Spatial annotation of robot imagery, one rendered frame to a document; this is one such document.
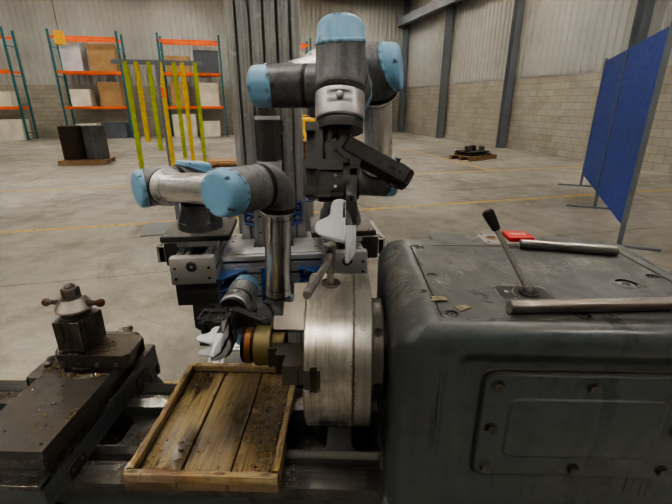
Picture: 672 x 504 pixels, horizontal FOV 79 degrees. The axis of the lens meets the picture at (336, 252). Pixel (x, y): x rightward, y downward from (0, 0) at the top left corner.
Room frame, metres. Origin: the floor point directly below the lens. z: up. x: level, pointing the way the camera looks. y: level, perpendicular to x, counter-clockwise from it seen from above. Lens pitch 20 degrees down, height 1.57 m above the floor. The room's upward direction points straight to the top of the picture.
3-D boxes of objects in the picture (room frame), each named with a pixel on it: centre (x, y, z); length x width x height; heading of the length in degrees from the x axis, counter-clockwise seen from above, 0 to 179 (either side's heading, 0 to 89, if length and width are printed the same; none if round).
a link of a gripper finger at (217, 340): (0.76, 0.27, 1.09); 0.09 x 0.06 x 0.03; 178
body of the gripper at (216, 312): (0.87, 0.27, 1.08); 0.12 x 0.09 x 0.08; 178
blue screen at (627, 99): (6.34, -4.13, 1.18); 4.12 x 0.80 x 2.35; 156
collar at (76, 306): (0.85, 0.61, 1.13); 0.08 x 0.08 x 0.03
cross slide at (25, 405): (0.79, 0.62, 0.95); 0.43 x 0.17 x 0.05; 178
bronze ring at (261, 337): (0.76, 0.15, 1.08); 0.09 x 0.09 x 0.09; 88
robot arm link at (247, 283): (1.03, 0.26, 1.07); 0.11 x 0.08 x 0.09; 178
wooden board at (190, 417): (0.76, 0.25, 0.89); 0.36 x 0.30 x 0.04; 178
